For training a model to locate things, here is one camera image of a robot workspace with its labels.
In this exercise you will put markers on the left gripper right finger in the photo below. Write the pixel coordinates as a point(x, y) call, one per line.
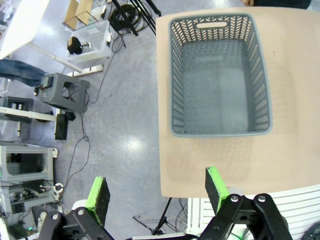
point(215, 192)

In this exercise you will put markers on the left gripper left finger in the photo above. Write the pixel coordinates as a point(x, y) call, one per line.
point(100, 200)

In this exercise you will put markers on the person right hand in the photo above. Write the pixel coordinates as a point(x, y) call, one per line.
point(247, 2)

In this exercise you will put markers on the small black stand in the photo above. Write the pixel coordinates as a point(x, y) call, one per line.
point(164, 212)

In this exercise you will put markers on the black block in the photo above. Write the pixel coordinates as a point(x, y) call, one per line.
point(61, 127)

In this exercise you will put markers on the white slatted base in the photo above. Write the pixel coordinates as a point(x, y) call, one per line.
point(300, 205)

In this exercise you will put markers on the empty grey plastic basket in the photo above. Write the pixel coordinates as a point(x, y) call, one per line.
point(212, 87)

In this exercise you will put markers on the grey plastic stool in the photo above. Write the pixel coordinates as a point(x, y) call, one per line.
point(50, 95)

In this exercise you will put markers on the dark grey stool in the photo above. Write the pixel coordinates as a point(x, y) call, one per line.
point(15, 101)

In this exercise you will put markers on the blue jeans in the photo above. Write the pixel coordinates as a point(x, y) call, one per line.
point(20, 71)

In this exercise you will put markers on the black object in bin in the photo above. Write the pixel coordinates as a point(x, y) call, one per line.
point(75, 46)

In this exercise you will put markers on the large clear plastic bin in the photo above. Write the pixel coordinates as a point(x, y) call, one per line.
point(97, 35)

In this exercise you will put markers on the small clear plastic bin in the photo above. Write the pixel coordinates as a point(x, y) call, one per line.
point(97, 12)

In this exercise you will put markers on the white table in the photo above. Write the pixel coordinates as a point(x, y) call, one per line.
point(22, 22)

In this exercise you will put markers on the person in black t-shirt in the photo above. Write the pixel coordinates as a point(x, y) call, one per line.
point(282, 3)

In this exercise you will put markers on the grey aluminium frame rack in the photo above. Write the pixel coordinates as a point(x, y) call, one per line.
point(48, 162)

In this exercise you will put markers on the white pipe frame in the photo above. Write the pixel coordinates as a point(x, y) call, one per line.
point(62, 61)

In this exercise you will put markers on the wooden open frame box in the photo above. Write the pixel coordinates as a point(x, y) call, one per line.
point(72, 12)

